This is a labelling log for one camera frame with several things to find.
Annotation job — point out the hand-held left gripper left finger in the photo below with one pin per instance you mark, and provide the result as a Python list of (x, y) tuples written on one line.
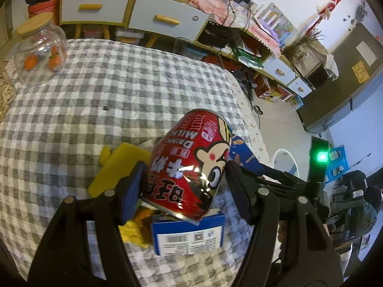
[(131, 197)]

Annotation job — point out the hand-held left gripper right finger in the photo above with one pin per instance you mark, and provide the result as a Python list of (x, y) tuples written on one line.
[(239, 197)]

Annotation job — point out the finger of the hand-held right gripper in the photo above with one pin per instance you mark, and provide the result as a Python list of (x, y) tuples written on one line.
[(284, 181)]

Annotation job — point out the white plastic basin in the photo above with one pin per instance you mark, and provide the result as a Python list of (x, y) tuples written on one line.
[(284, 160)]

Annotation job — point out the red drink can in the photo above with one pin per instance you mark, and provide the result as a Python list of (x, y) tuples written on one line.
[(185, 167)]

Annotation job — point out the blue cardboard box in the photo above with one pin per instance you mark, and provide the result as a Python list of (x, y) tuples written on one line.
[(185, 236)]

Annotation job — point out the blue plastic stool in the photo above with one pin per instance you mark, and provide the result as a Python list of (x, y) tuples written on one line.
[(336, 164)]

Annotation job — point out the yellow packet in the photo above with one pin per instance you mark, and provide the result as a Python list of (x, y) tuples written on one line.
[(119, 164)]

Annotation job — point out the blue snack packet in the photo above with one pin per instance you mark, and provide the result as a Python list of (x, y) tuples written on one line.
[(242, 152)]

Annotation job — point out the white floral tablecloth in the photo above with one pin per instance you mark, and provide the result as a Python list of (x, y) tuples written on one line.
[(248, 116)]

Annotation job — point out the grey cabinet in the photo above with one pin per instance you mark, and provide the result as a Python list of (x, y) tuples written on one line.
[(338, 95)]

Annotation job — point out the small white drawer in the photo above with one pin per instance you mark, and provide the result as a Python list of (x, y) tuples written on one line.
[(300, 88), (278, 70)]

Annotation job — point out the colourful snack carton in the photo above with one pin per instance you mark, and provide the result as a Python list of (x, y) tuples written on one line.
[(269, 91)]

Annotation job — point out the low yellow shelf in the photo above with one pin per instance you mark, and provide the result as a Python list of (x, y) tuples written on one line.
[(269, 74)]

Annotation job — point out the cloth-covered cardboard box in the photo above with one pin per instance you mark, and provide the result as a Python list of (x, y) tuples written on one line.
[(320, 62)]

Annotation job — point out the yellow note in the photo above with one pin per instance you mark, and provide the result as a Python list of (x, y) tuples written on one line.
[(360, 71)]

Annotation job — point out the grey checked tablecloth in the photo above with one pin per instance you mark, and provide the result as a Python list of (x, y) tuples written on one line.
[(104, 80)]

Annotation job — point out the dried plant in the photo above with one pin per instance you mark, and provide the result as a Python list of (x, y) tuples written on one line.
[(302, 44)]

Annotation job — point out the white paper sheet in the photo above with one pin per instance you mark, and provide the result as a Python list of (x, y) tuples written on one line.
[(366, 53)]

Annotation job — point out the clear storage box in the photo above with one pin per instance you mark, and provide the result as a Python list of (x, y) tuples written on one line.
[(190, 50)]

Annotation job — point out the small orange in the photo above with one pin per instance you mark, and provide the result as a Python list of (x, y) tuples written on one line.
[(54, 60), (30, 62)]

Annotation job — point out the black box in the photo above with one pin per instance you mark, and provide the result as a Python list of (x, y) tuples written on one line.
[(218, 36)]

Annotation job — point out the jar of peanuts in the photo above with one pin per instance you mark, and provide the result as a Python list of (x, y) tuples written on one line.
[(6, 92)]

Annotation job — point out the yellow cabinet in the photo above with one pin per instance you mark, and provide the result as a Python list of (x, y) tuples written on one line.
[(125, 21)]

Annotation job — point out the glass jar with wooden lid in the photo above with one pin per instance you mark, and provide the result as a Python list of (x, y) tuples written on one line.
[(42, 44)]

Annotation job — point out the pink cloth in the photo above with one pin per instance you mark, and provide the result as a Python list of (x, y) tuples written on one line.
[(209, 3)]

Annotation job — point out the red box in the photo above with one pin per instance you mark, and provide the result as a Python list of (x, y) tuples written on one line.
[(43, 10)]

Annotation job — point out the picture board with white frame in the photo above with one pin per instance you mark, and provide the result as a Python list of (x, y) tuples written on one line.
[(275, 21)]

